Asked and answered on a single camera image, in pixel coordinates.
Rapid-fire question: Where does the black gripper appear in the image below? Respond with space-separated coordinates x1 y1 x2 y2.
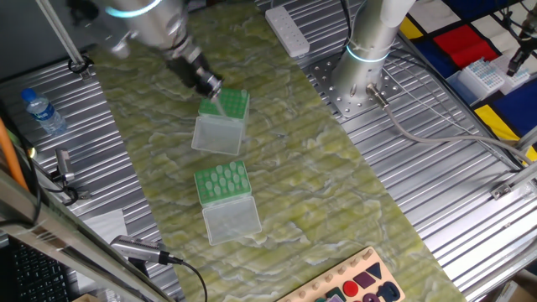
164 51 225 102

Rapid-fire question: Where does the green rack pipette tip box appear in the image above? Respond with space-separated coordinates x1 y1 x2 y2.
193 159 263 247
190 85 252 157

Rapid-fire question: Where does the white pipette tip box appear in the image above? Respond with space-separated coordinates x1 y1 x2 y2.
445 57 507 106

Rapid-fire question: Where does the white power strip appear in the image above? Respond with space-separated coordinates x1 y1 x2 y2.
264 5 311 59

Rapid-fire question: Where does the green marble pattern mat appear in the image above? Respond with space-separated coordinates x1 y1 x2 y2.
86 0 467 302

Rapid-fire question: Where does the aluminium pole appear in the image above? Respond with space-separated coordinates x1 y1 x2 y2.
35 0 94 81

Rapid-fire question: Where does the clear water bottle blue cap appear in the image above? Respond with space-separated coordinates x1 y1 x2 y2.
20 86 69 137

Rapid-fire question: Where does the white paper sheet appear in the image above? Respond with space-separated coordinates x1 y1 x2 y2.
81 208 129 253

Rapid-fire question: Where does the wooden shape sorter board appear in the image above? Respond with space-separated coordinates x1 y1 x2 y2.
275 246 406 302

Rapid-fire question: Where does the red circle block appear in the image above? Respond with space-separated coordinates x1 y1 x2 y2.
342 279 360 298

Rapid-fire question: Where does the purple square block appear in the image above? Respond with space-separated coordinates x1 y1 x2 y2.
352 271 378 289

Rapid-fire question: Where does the black keyboard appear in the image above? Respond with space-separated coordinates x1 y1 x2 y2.
8 237 75 302

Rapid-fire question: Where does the colourful Mondrian pattern cloth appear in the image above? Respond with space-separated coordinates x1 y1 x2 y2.
398 0 537 163

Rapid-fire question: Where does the navy rounded block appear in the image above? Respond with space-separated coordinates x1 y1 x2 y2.
376 281 401 302

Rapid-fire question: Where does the background black gripper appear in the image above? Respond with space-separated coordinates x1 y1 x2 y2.
505 6 537 77

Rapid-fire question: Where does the cardboard box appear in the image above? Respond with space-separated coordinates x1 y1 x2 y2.
482 270 537 302

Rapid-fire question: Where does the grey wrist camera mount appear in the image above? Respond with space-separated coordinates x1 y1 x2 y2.
66 0 133 60

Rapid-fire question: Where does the silver perforated base plate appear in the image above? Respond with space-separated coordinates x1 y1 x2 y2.
307 50 404 122

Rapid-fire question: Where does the black base cable bundle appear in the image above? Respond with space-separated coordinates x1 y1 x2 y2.
338 0 357 47

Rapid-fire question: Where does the small silver camera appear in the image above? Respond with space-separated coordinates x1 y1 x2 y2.
54 148 76 182

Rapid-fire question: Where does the black camera cable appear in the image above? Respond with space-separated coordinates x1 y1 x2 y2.
158 250 209 302

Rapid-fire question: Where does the silver camera with black mount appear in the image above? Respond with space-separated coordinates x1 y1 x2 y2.
109 233 169 278

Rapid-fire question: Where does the black looped cable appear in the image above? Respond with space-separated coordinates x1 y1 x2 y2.
39 167 91 206

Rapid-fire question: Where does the thick grey cable with connector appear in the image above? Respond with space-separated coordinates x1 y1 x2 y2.
365 82 536 165

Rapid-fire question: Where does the aluminium frame beam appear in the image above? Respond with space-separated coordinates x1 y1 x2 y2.
0 165 177 302

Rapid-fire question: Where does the orange cable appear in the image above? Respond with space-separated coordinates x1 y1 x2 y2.
0 116 29 192

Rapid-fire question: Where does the aluminium corner bracket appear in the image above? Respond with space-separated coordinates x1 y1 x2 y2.
489 161 537 201

